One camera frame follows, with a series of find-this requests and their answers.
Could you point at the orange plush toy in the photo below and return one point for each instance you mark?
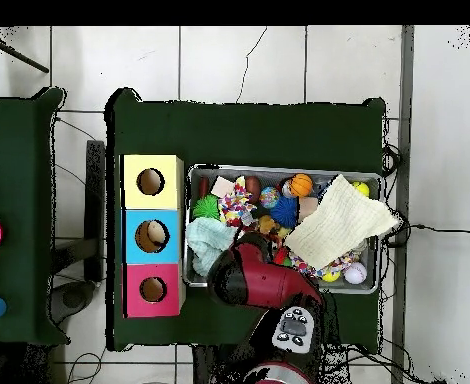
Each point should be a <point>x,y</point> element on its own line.
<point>268,224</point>

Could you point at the mint green waffle cloth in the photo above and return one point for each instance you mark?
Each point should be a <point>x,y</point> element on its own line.
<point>207,240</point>

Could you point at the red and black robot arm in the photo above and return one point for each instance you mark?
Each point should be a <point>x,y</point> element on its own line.
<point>275,284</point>

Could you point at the wooden three-hole box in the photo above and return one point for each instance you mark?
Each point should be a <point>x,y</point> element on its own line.
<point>171,236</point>

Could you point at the colourful patterned cloth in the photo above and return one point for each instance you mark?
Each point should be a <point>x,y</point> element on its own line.
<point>235,204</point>

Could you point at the plain wooden cube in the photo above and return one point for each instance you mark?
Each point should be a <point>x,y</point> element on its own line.
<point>223,186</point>

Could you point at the brown football toy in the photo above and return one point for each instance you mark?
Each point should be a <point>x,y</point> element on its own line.
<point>253,188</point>

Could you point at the green spiky ball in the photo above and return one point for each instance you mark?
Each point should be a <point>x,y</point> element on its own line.
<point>205,206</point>

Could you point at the globe print ball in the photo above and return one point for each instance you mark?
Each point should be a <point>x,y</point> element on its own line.
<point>270,197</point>

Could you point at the blue spiky ball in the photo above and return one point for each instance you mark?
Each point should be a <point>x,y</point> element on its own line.
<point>285,210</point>

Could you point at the orange basketball toy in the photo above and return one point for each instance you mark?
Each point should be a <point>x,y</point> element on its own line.
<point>301,185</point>

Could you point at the dark green tablecloth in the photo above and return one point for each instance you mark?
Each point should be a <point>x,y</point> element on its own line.
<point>23,240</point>
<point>239,136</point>

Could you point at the cream waffle cloth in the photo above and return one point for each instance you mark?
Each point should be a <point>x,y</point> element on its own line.
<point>339,224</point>

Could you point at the white baseball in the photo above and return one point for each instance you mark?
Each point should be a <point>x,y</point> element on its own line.
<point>355,273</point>

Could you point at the black stand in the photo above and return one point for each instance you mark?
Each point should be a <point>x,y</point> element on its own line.
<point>96,200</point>

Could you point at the black tripod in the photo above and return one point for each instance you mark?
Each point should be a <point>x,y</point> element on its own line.
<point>23,58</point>

